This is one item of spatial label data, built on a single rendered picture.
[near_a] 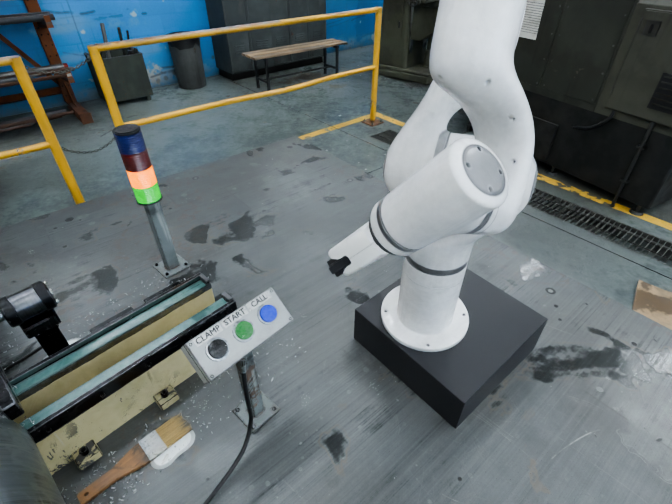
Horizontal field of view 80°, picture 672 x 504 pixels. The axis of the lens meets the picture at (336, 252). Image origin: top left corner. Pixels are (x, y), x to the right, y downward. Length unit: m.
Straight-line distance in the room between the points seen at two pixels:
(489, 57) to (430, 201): 0.15
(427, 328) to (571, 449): 0.34
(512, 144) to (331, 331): 0.65
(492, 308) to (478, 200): 0.57
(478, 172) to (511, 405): 0.62
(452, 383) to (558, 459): 0.24
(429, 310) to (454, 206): 0.41
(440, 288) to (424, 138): 0.29
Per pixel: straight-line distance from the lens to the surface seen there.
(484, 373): 0.87
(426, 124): 0.64
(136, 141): 1.06
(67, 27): 5.78
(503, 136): 0.53
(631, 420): 1.06
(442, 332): 0.89
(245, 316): 0.69
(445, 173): 0.43
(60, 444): 0.93
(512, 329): 0.96
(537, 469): 0.91
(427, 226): 0.47
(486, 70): 0.48
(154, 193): 1.12
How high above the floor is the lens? 1.57
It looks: 38 degrees down
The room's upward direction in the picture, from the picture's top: straight up
